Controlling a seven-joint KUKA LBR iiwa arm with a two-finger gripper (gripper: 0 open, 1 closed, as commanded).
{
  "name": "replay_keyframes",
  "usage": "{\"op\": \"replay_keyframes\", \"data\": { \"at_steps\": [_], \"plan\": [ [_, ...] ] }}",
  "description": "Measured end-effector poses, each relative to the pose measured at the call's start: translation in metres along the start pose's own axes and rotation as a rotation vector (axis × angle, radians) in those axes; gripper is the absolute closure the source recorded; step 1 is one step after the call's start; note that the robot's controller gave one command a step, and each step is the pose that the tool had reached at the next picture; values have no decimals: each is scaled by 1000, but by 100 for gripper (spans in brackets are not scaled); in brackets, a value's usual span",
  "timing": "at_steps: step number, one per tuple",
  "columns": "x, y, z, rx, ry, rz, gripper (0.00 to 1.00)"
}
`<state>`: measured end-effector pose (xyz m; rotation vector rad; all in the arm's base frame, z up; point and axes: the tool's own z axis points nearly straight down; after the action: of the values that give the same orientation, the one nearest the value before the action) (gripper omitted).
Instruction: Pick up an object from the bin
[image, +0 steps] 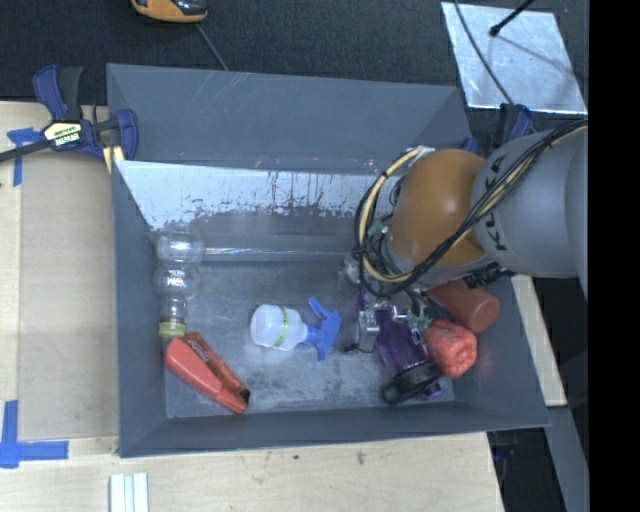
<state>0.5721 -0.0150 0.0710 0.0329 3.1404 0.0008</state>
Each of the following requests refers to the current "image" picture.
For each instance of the white spray bottle blue nozzle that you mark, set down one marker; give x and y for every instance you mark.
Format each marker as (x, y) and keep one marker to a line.
(277, 327)

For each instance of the clear plastic bottle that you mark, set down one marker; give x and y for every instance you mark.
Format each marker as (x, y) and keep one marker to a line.
(176, 280)

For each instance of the red-brown cup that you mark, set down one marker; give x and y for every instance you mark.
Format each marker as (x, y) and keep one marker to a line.
(470, 305)

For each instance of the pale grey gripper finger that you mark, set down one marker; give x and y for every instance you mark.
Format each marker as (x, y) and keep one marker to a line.
(368, 330)

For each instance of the pale wood board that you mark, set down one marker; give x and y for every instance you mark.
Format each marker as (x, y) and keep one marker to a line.
(65, 300)

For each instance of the red stapler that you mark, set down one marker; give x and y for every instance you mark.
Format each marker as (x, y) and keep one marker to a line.
(200, 367)

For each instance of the purple bottle with black cap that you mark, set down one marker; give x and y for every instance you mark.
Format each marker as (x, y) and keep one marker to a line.
(400, 350)

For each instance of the black cylinder on white bracket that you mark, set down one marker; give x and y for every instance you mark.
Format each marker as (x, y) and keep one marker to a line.
(481, 276)

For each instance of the grey metal bin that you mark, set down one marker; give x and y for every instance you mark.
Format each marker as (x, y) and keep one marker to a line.
(280, 125)

